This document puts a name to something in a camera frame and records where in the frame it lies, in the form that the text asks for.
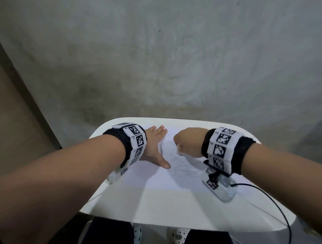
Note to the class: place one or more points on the person's leg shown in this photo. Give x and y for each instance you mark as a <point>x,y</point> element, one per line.
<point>108,232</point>
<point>211,237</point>

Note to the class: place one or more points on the white paper sheet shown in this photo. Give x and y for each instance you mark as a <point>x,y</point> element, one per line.
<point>163,183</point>

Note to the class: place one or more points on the person's left leg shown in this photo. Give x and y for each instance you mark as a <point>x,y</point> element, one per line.
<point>108,232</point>

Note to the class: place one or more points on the person's left hand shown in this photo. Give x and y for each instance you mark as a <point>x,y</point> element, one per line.
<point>153,145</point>

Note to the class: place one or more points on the person's left forearm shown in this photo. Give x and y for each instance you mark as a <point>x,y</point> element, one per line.
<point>63,181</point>

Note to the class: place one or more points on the person's right leg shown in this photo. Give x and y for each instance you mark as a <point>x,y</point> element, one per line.
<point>211,237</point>

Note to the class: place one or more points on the white perforated clog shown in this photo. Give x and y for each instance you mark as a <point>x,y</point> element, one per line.
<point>137,233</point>
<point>178,236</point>

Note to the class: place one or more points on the person's right hand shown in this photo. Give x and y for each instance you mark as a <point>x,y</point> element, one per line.
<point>191,142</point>

